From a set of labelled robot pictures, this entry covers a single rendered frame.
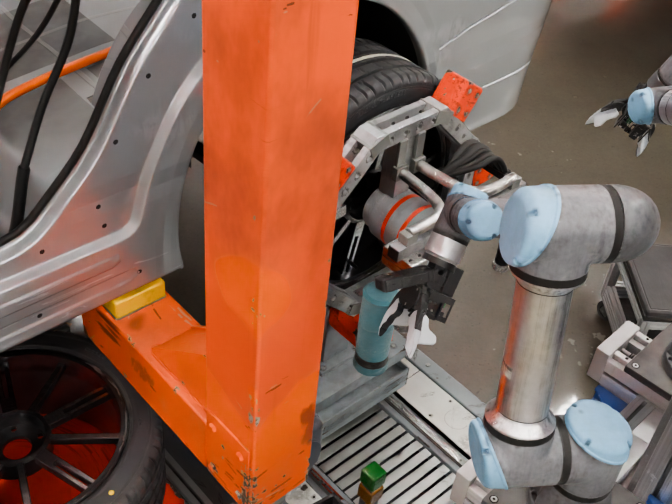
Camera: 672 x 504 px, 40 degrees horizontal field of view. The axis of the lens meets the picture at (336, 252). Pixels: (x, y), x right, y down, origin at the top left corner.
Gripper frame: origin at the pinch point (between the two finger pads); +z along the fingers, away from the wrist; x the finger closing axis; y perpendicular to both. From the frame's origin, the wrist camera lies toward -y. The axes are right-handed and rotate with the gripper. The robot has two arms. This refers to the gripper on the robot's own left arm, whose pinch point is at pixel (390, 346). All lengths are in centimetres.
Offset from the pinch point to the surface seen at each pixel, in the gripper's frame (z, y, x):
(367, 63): -54, -14, 39
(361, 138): -36.5, -13.7, 25.6
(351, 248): -12, 7, 53
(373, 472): 25.3, 8.2, -0.5
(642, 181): -83, 166, 162
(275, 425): 22.3, -15.9, -0.5
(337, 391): 27, 28, 70
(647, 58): -156, 202, 247
